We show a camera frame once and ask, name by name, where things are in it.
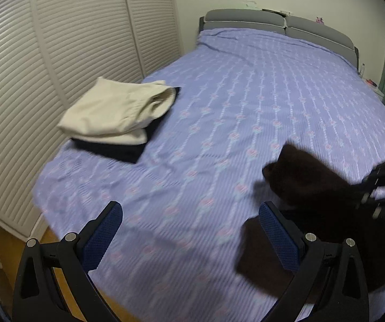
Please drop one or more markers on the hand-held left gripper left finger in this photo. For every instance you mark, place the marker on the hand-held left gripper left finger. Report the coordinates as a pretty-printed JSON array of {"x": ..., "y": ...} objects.
[{"x": 101, "y": 233}]

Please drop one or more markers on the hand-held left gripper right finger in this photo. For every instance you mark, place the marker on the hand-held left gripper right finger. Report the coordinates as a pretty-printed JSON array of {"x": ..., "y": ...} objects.
[{"x": 278, "y": 233}]

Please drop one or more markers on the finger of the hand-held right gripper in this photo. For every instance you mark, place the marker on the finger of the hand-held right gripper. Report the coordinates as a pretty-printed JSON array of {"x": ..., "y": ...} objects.
[{"x": 382, "y": 187}]

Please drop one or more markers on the dark brown pants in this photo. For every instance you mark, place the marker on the dark brown pants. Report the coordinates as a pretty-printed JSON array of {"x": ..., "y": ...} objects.
[{"x": 316, "y": 214}]

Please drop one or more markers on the folded dark navy pants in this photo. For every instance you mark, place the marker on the folded dark navy pants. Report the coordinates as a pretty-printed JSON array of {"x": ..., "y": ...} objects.
[{"x": 118, "y": 149}]

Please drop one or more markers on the folded cream pants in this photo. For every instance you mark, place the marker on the folded cream pants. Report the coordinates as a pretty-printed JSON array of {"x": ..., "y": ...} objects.
[{"x": 112, "y": 110}]

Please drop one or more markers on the white bedside table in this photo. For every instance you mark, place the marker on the white bedside table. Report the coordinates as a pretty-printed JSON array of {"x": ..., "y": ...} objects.
[{"x": 373, "y": 85}]

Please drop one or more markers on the purple patterned bed sheet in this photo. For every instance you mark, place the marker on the purple patterned bed sheet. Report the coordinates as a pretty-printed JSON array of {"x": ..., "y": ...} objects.
[{"x": 219, "y": 141}]

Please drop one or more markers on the white louvered wardrobe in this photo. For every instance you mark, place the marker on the white louvered wardrobe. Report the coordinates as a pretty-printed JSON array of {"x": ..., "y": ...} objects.
[{"x": 61, "y": 73}]

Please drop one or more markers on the grey padded headboard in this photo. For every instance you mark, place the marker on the grey padded headboard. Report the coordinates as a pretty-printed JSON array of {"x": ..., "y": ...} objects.
[{"x": 279, "y": 25}]

